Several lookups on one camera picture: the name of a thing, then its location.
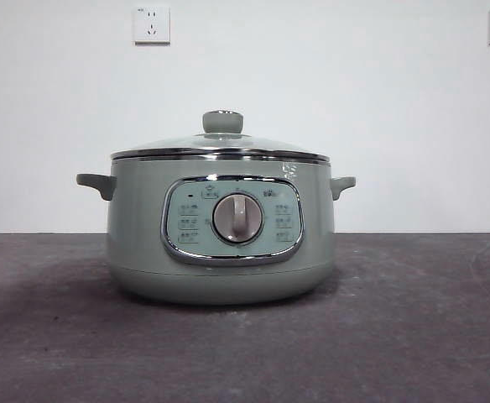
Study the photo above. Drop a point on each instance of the sage green electric cooking pot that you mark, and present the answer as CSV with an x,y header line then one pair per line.
x,y
140,235

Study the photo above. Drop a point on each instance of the glass lid with green knob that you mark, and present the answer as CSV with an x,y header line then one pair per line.
x,y
223,122

